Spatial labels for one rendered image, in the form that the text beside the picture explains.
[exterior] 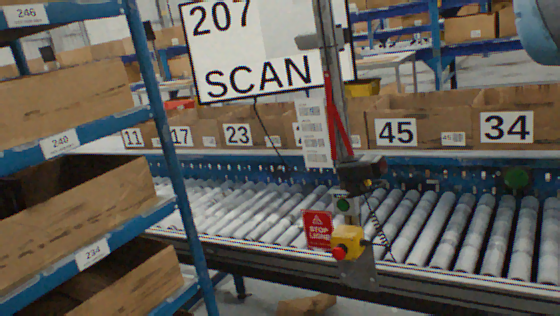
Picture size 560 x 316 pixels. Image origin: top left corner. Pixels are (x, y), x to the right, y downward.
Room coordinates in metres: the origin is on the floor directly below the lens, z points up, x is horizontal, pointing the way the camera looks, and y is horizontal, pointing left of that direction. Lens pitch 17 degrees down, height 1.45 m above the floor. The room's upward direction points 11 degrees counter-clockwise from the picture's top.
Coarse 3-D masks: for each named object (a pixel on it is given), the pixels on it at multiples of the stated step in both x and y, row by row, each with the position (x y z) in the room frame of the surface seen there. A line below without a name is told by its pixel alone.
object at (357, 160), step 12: (348, 156) 1.07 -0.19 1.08; (360, 156) 1.03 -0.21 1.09; (372, 156) 1.02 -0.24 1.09; (336, 168) 1.04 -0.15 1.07; (348, 168) 1.02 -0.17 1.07; (360, 168) 1.00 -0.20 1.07; (372, 168) 0.98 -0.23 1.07; (384, 168) 1.00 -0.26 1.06; (348, 180) 1.02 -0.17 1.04; (360, 180) 1.02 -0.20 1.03; (360, 192) 1.01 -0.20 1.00
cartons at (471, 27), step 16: (352, 0) 6.44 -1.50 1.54; (368, 0) 6.30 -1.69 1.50; (384, 0) 6.17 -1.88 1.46; (400, 0) 6.05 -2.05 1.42; (416, 0) 5.92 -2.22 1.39; (464, 16) 5.74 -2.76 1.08; (480, 16) 5.26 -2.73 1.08; (496, 16) 5.31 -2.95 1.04; (512, 16) 5.07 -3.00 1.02; (160, 32) 8.70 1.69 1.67; (176, 32) 8.47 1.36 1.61; (448, 32) 5.50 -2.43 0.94; (464, 32) 5.38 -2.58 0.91; (480, 32) 5.26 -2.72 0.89; (496, 32) 5.29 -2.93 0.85; (512, 32) 5.07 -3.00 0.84; (80, 48) 10.24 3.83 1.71; (96, 48) 9.92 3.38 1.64; (112, 48) 9.60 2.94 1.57; (128, 48) 9.29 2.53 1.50; (160, 48) 8.76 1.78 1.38; (32, 64) 11.50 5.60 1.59; (48, 64) 11.07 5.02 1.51; (64, 64) 10.69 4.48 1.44; (176, 64) 8.27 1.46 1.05; (128, 80) 9.19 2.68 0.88
